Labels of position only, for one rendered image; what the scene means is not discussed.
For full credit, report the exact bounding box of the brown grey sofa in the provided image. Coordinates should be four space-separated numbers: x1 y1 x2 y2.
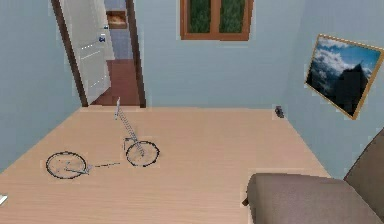
241 128 384 224

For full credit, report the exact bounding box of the grey bicycle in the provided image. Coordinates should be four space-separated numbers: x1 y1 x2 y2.
45 96 161 181

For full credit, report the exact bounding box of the brown framed window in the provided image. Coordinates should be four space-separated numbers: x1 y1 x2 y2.
179 0 255 42

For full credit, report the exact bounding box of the orange framed picture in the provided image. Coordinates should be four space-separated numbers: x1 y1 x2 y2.
105 10 128 30

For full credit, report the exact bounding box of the white room door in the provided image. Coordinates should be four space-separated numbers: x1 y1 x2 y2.
59 0 116 105

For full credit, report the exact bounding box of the framed mountain sky picture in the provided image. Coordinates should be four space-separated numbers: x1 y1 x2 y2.
304 33 384 121

